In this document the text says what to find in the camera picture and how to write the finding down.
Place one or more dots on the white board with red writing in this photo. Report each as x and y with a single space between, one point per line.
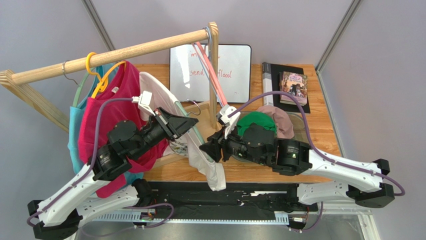
189 81

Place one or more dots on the clear blue plastic tub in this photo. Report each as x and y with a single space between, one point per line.
298 129

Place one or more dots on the magenta t shirt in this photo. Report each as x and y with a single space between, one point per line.
123 86

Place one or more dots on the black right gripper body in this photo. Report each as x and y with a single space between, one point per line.
222 148

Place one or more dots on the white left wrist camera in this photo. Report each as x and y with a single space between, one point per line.
143 102

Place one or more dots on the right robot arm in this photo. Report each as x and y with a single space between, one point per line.
349 180

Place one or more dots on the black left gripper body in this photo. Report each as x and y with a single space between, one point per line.
164 119

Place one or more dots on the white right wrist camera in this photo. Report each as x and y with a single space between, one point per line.
228 122

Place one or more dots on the illustrated paperback book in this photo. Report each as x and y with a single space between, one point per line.
296 85

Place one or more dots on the sage green hanger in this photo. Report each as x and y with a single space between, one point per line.
79 85

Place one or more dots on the yellow plastic hanger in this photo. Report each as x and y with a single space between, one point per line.
104 80

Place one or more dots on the pale green hanger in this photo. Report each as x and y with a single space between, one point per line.
198 134

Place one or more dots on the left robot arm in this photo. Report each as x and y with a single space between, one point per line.
61 215

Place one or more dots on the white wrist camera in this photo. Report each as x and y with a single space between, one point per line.
228 122
143 102

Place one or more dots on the light blue wire hanger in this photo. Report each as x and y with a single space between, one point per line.
208 49

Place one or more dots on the dusty pink t shirt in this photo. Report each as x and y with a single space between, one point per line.
283 123

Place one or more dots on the pink hanger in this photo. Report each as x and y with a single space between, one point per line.
212 73

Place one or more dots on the light blue t shirt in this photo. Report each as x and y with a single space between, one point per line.
75 120

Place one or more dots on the wooden clothes rack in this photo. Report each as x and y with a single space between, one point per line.
19 83

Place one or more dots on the green t shirt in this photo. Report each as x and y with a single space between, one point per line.
258 118

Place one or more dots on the black binder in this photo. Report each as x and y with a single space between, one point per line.
270 82

